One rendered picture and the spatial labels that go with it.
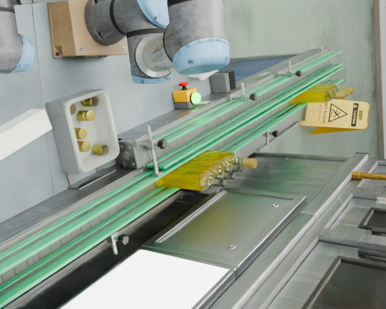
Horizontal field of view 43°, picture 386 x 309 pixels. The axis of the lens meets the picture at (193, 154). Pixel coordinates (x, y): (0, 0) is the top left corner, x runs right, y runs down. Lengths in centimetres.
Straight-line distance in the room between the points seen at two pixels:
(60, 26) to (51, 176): 44
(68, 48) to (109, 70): 25
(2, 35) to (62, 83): 58
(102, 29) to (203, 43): 56
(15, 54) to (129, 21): 49
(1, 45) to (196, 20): 37
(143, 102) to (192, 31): 87
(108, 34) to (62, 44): 13
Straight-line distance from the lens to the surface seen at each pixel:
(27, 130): 140
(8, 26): 100
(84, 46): 148
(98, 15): 147
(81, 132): 151
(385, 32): 733
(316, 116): 492
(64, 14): 149
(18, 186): 147
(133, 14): 140
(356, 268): 137
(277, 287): 128
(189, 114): 182
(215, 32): 98
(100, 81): 166
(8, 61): 99
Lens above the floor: 195
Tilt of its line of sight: 35 degrees down
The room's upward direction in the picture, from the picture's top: 94 degrees clockwise
